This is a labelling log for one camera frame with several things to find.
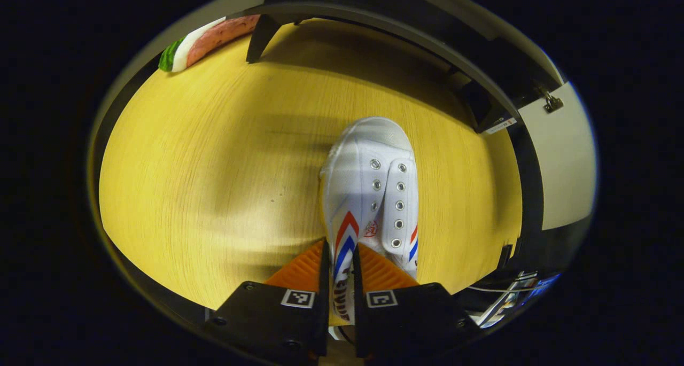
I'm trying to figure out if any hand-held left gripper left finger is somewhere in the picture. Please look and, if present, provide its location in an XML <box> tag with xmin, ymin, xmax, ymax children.
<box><xmin>205</xmin><ymin>239</ymin><xmax>331</xmax><ymax>364</ymax></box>

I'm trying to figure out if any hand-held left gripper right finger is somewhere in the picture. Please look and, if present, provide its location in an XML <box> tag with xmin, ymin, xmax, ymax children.
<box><xmin>352</xmin><ymin>243</ymin><xmax>483</xmax><ymax>361</ymax></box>

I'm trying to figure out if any white canvas shoe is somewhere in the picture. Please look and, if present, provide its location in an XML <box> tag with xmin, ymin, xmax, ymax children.
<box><xmin>320</xmin><ymin>116</ymin><xmax>419</xmax><ymax>326</ymax></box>

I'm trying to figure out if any white shoe cabinet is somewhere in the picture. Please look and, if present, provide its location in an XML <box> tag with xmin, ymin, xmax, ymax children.
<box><xmin>243</xmin><ymin>0</ymin><xmax>567</xmax><ymax>137</ymax></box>

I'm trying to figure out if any watermelon slice toy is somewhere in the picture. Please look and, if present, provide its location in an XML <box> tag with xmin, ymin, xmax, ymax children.
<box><xmin>159</xmin><ymin>14</ymin><xmax>261</xmax><ymax>73</ymax></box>

